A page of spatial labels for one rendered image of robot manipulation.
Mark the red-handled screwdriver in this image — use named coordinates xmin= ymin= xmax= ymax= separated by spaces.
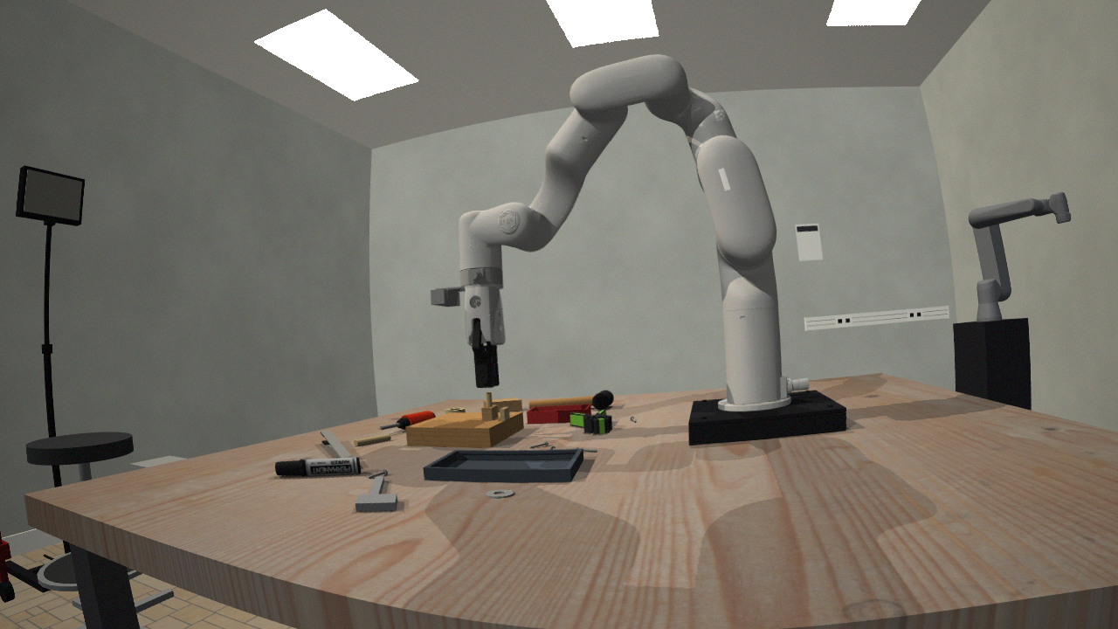
xmin=377 ymin=411 xmax=436 ymax=430

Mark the light brown wooden board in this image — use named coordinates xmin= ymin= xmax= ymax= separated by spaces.
xmin=405 ymin=407 xmax=524 ymax=448

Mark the red open-top tray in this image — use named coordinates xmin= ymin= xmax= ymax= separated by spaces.
xmin=527 ymin=404 xmax=591 ymax=425

